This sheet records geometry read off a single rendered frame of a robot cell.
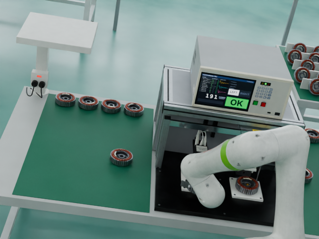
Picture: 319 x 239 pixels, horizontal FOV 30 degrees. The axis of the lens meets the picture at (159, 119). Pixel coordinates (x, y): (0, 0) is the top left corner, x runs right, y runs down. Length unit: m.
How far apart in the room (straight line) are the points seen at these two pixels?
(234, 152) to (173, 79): 1.07
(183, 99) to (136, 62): 2.92
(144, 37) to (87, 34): 3.22
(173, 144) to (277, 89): 0.62
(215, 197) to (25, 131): 1.18
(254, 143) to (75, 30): 1.48
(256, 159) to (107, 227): 1.88
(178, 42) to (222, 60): 3.53
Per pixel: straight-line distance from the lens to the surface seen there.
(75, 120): 3.24
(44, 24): 3.20
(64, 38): 3.06
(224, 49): 2.96
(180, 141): 3.04
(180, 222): 2.69
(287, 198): 2.14
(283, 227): 2.19
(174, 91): 2.90
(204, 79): 2.74
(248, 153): 1.97
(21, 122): 3.20
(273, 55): 3.03
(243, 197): 2.86
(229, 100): 2.80
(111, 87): 5.23
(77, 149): 3.02
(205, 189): 2.36
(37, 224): 3.69
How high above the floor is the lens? 2.44
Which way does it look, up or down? 30 degrees down
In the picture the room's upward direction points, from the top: 11 degrees clockwise
